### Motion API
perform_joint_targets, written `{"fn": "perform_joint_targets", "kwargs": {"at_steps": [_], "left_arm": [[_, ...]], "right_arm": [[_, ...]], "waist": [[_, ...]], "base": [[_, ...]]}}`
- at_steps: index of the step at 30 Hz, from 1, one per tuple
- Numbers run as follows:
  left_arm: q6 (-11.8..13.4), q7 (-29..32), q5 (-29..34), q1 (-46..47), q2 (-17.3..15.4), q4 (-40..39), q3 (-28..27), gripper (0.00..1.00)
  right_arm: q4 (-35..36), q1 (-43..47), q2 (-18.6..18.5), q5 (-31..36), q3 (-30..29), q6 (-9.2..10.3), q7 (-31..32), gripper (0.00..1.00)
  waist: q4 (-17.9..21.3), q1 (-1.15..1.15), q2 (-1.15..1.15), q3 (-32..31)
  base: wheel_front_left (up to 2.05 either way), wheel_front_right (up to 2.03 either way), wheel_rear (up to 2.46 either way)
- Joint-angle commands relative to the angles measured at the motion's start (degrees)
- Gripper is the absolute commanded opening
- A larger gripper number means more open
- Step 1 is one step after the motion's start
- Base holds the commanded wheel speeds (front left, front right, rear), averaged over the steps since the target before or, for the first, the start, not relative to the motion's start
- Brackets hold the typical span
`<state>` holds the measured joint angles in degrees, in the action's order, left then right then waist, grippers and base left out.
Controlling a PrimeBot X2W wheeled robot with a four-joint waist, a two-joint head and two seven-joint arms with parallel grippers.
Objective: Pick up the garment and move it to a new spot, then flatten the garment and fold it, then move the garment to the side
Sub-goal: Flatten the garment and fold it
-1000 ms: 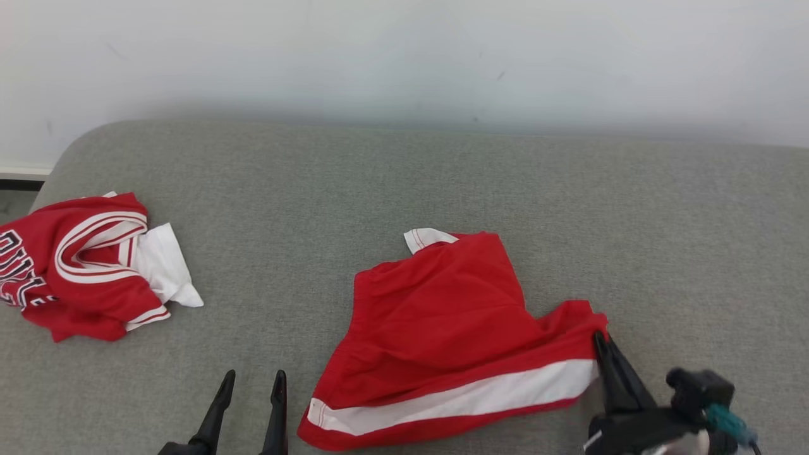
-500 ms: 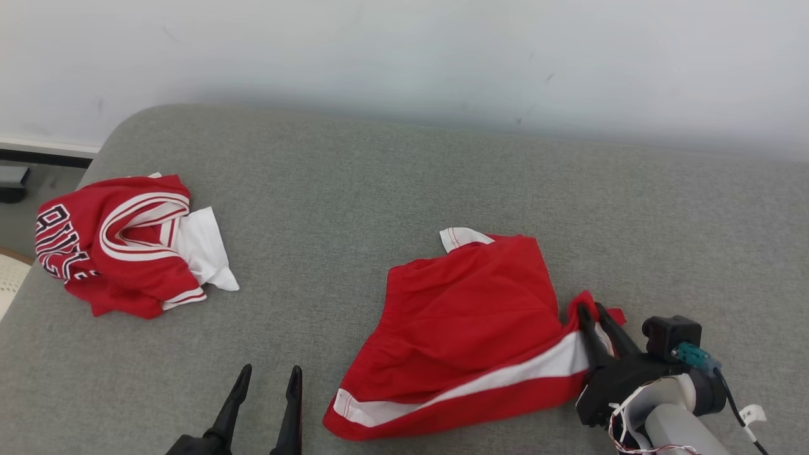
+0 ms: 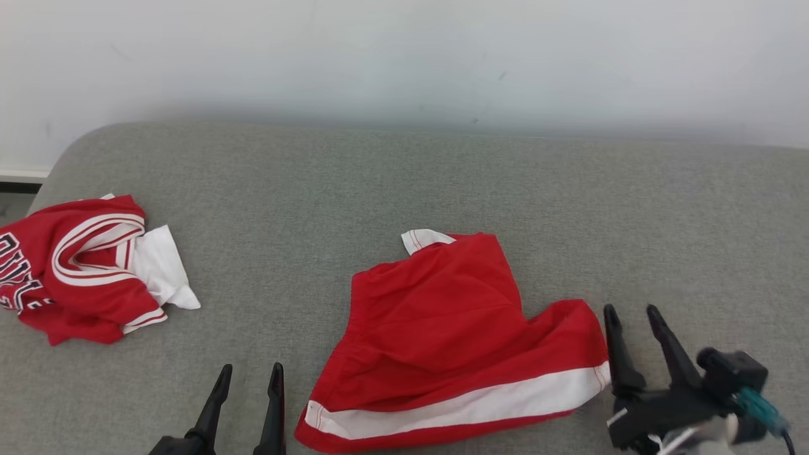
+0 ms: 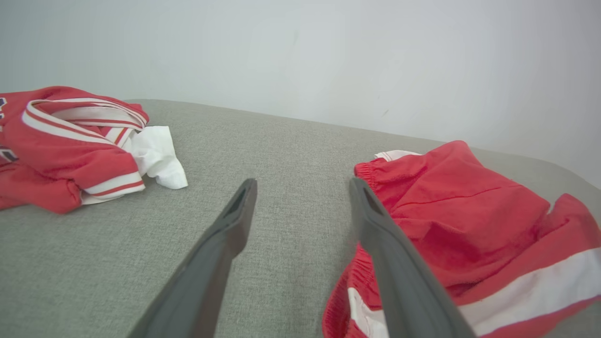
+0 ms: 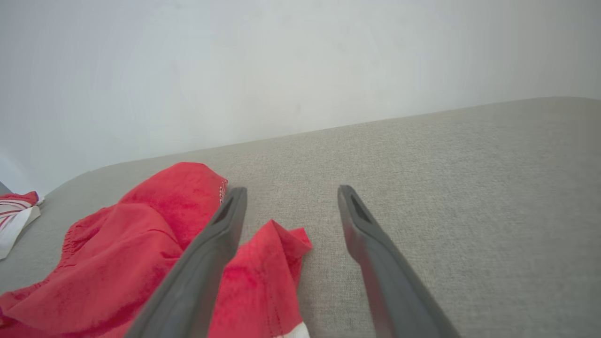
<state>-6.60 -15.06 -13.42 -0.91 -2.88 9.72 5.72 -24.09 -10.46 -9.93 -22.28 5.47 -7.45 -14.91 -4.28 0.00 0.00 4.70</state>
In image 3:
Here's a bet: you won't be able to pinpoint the grey fabric sofa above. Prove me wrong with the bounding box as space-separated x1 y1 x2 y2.
0 121 809 455

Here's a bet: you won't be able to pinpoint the black cable with teal plug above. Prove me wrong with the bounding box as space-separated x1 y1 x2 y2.
736 387 797 455

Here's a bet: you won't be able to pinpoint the white baseboard strip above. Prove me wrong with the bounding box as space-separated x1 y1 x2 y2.
0 167 51 184

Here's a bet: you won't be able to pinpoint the red shorts with white stripe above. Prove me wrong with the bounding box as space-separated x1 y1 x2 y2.
295 229 612 454

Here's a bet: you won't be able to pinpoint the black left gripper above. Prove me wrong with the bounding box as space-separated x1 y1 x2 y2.
149 362 286 455

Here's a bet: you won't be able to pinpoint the red basketball jersey white trim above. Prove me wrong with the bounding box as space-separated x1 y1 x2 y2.
0 193 202 347

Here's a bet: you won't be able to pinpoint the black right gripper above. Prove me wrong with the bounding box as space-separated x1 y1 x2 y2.
604 304 769 451

